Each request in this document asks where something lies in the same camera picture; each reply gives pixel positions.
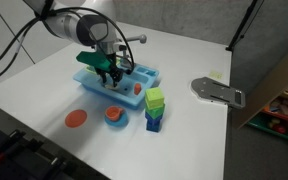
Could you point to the flat orange toy plate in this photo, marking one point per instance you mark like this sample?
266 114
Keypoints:
76 118

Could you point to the grey toy faucet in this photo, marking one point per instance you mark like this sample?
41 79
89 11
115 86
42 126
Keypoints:
137 38

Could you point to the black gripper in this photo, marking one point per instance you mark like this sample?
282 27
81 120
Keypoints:
114 70

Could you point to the shelf of colourful toys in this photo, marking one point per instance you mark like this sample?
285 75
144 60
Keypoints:
284 113

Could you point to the grey metal mounting plate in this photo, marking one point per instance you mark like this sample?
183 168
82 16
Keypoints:
217 90

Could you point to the pale yellow sticker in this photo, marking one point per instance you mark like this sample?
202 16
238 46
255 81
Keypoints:
216 74

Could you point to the dark blue block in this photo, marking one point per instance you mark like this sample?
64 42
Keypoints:
153 128

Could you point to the lime green block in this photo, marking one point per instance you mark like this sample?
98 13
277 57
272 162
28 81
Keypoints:
154 96

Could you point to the black tripod pole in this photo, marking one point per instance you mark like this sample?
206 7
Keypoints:
242 26

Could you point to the blue toy sink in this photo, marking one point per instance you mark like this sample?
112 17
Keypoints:
140 80

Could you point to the blue toy saucer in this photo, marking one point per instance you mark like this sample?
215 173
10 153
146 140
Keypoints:
121 122

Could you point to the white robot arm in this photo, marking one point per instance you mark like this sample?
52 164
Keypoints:
74 26

